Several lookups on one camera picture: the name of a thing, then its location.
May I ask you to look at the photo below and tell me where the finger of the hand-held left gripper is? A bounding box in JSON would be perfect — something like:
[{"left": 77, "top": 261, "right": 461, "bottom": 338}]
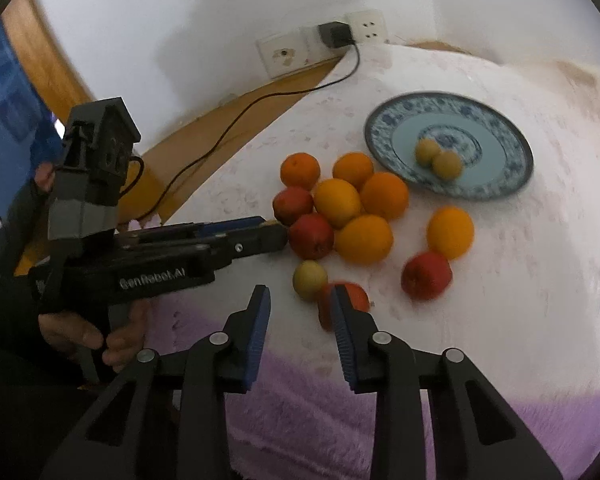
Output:
[
  {"left": 125, "top": 223, "right": 289, "bottom": 273},
  {"left": 116, "top": 216, "right": 277, "bottom": 247}
]

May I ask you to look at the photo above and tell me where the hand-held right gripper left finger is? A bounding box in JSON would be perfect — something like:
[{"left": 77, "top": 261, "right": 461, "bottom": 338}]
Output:
[{"left": 40, "top": 284, "right": 272, "bottom": 480}]

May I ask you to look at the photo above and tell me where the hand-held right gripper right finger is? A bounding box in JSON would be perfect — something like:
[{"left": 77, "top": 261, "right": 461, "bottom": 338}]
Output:
[{"left": 328, "top": 283, "right": 566, "bottom": 480}]

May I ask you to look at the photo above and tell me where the red apple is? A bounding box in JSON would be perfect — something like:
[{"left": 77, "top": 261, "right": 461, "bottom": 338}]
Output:
[
  {"left": 401, "top": 251, "right": 454, "bottom": 302},
  {"left": 272, "top": 186, "right": 315, "bottom": 227},
  {"left": 287, "top": 212, "right": 336, "bottom": 261},
  {"left": 317, "top": 281, "right": 372, "bottom": 332}
]

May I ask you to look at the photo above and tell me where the orange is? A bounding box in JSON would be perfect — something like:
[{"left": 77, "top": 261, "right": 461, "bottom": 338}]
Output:
[
  {"left": 280, "top": 152, "right": 321, "bottom": 191},
  {"left": 426, "top": 206, "right": 475, "bottom": 261},
  {"left": 360, "top": 171, "right": 411, "bottom": 222},
  {"left": 334, "top": 214, "right": 395, "bottom": 267},
  {"left": 313, "top": 178, "right": 363, "bottom": 230},
  {"left": 332, "top": 152, "right": 376, "bottom": 192}
]

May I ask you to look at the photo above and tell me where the blue and white patterned plate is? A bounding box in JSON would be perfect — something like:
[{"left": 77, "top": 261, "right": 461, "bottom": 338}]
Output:
[{"left": 364, "top": 91, "right": 535, "bottom": 202}]

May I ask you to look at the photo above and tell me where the person's left forearm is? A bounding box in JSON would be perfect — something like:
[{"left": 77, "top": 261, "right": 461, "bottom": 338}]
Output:
[{"left": 0, "top": 180, "right": 106, "bottom": 480}]

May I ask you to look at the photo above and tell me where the person's left hand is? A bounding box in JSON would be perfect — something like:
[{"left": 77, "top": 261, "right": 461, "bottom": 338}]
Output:
[{"left": 37, "top": 300, "right": 151, "bottom": 373}]

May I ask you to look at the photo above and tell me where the small yellow-green fruit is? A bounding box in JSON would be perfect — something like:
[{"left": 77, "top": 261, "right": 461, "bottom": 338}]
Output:
[
  {"left": 431, "top": 150, "right": 464, "bottom": 180},
  {"left": 415, "top": 138, "right": 442, "bottom": 167},
  {"left": 292, "top": 259, "right": 329, "bottom": 302}
]

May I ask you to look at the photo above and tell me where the purple fluffy blanket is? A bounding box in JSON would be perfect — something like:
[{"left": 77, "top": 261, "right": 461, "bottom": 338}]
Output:
[{"left": 145, "top": 295, "right": 600, "bottom": 480}]

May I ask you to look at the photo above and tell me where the blue panel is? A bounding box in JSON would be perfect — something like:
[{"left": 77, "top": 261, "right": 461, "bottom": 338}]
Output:
[{"left": 0, "top": 22, "right": 66, "bottom": 223}]

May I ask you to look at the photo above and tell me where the white floral sheet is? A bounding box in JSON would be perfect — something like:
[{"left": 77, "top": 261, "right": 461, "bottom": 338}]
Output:
[{"left": 145, "top": 42, "right": 600, "bottom": 411}]

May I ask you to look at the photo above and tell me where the black charger plug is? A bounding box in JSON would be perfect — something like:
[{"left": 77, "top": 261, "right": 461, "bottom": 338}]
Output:
[{"left": 318, "top": 21, "right": 354, "bottom": 50}]

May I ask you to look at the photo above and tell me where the black charger cable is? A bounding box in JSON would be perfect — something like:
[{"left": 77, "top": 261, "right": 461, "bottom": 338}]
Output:
[{"left": 117, "top": 40, "right": 361, "bottom": 226}]

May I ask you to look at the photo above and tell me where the wooden door frame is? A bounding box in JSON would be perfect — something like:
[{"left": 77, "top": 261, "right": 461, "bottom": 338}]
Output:
[{"left": 1, "top": 0, "right": 97, "bottom": 111}]

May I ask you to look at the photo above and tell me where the white antenna wall socket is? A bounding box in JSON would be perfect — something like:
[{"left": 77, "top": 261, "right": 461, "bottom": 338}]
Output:
[{"left": 256, "top": 30, "right": 315, "bottom": 79}]

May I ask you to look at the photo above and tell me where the white wall socket plate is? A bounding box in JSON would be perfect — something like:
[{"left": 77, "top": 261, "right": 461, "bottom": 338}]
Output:
[{"left": 302, "top": 24, "right": 355, "bottom": 64}]

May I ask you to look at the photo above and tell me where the white multi-hole wall socket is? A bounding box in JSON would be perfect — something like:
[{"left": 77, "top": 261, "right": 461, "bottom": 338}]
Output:
[{"left": 346, "top": 8, "right": 390, "bottom": 47}]

